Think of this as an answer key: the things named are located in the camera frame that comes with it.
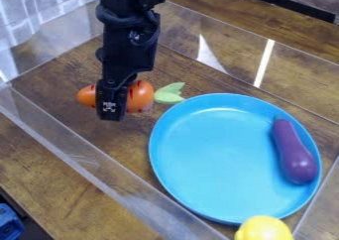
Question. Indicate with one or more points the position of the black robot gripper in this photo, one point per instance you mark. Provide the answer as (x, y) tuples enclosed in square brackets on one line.
[(126, 54)]

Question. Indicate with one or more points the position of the orange toy carrot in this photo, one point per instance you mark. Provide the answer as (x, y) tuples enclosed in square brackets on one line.
[(140, 95)]

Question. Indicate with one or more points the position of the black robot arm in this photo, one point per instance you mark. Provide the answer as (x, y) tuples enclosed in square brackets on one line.
[(126, 7)]

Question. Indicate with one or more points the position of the blue round plate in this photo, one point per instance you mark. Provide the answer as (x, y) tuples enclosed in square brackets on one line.
[(213, 157)]

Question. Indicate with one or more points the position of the blue plastic object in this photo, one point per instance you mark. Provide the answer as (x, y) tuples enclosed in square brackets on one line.
[(10, 224)]

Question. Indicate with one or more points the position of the purple toy eggplant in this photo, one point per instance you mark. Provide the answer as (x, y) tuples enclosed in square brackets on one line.
[(296, 162)]

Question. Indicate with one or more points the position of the yellow toy fruit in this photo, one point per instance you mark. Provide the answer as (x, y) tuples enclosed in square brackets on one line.
[(263, 228)]

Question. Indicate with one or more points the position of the clear acrylic enclosure wall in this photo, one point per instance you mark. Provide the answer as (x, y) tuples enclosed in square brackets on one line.
[(77, 172)]

